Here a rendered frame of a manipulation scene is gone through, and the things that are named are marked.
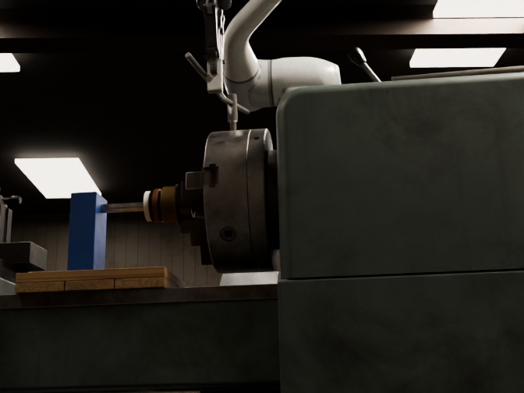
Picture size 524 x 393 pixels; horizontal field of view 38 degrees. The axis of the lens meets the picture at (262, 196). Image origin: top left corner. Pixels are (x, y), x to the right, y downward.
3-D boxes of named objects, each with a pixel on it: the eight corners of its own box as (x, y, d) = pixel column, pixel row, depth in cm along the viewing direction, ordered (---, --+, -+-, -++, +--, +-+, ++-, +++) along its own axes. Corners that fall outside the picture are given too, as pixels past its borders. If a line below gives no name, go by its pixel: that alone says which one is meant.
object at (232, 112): (231, 146, 171) (228, 96, 172) (240, 145, 170) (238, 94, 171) (227, 144, 169) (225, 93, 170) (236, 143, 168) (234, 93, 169)
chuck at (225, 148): (266, 272, 181) (260, 143, 185) (250, 271, 150) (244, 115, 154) (228, 274, 182) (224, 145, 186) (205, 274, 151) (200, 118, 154)
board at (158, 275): (199, 311, 180) (199, 295, 181) (164, 287, 146) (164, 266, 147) (77, 316, 183) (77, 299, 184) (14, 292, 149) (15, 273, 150)
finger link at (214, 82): (221, 60, 157) (221, 58, 156) (222, 91, 155) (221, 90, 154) (207, 61, 157) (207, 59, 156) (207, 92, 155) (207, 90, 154)
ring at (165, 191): (196, 189, 175) (157, 192, 175) (189, 178, 166) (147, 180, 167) (196, 229, 172) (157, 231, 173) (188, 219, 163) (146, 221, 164)
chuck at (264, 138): (281, 271, 181) (274, 142, 184) (267, 270, 150) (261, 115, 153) (266, 272, 181) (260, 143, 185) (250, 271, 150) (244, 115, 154)
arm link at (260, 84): (221, 49, 211) (270, 46, 210) (230, 86, 227) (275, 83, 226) (220, 89, 205) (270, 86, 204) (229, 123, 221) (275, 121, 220)
